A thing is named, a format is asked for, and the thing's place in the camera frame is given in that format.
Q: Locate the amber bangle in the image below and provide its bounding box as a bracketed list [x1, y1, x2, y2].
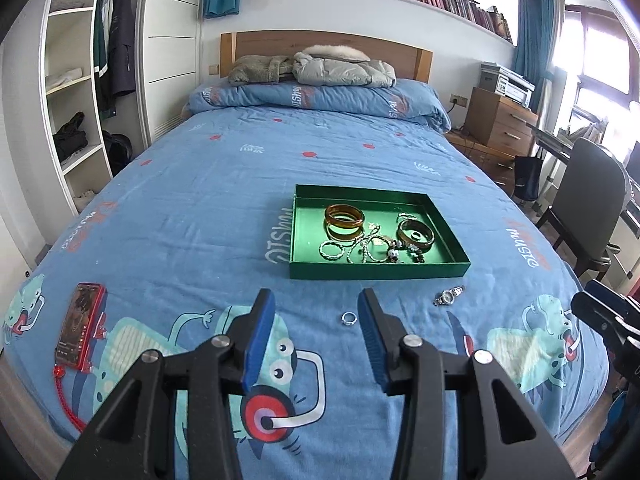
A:
[324, 204, 364, 229]

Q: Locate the brown bangle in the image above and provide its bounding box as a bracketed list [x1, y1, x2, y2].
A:
[397, 218, 435, 252]

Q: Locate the beaded charm bracelet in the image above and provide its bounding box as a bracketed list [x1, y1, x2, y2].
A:
[387, 238, 426, 265]

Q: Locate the dark tote bag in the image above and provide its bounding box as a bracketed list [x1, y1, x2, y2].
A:
[513, 156, 542, 202]

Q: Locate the blue curtain right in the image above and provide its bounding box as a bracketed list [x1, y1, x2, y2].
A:
[512, 0, 561, 113]

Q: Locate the wooden headboard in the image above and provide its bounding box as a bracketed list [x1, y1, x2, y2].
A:
[218, 30, 434, 84]

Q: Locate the silver chain bracelet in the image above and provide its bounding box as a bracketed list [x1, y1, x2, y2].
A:
[345, 233, 396, 266]

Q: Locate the green jewelry tray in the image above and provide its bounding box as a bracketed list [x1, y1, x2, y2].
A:
[290, 184, 471, 281]

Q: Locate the silver wrist watch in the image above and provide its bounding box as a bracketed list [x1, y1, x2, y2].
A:
[433, 285, 465, 307]

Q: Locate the grey printer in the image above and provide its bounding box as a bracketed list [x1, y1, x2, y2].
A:
[477, 63, 535, 108]

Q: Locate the blue cartoon bedsheet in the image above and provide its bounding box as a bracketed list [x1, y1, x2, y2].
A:
[3, 106, 608, 479]

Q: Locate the red phone lanyard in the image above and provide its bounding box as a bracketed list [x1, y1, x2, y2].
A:
[52, 365, 89, 435]

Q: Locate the white wardrobe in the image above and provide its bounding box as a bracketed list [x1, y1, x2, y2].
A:
[42, 0, 201, 211]

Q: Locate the black chair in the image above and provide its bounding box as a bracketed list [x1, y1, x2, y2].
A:
[536, 139, 632, 281]

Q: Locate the silver bangle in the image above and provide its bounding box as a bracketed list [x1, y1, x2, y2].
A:
[318, 240, 345, 261]

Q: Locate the olive green jacket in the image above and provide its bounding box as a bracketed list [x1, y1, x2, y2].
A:
[227, 55, 293, 86]

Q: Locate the wooden drawer cabinet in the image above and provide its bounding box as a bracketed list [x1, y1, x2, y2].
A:
[462, 87, 538, 156]

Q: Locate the dark hanging coat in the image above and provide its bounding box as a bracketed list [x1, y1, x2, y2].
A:
[106, 0, 136, 115]

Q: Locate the red smartphone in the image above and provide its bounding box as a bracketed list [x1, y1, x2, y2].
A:
[54, 283, 107, 372]

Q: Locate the grey puffer jacket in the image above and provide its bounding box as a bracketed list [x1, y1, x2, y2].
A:
[293, 44, 396, 88]

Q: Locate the blue pillow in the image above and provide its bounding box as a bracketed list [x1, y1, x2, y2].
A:
[184, 78, 451, 133]

